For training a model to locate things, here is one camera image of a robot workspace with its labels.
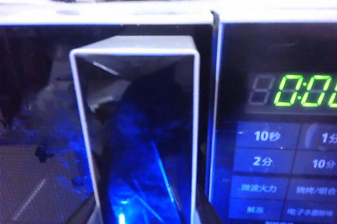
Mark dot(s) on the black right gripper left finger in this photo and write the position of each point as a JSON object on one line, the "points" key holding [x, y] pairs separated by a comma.
{"points": [[83, 214]]}

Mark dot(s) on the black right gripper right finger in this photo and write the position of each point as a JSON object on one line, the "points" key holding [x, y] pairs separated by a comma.
{"points": [[209, 214]]}

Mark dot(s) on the black glass microwave door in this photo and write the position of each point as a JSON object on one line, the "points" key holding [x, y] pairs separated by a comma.
{"points": [[39, 103]]}

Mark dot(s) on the silver black microwave oven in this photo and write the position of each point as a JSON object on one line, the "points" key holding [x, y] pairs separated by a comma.
{"points": [[263, 50]]}

